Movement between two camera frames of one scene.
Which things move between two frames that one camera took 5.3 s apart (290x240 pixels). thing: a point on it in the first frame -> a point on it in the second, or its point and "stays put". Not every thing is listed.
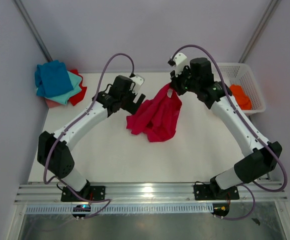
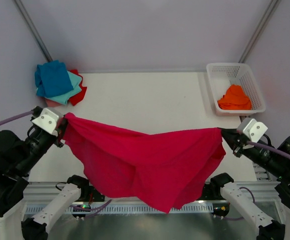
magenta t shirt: x=158 y=117 -> x=163 y=171
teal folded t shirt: x=62 y=98 stays put
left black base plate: x=90 y=193 stays put
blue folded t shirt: x=52 y=79 stays put
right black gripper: x=175 y=84 -> x=233 y=138
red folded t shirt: x=78 y=98 stays put
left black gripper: x=132 y=107 -> x=61 y=131
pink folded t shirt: x=51 y=104 stays put
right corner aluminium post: x=269 y=12 stays put
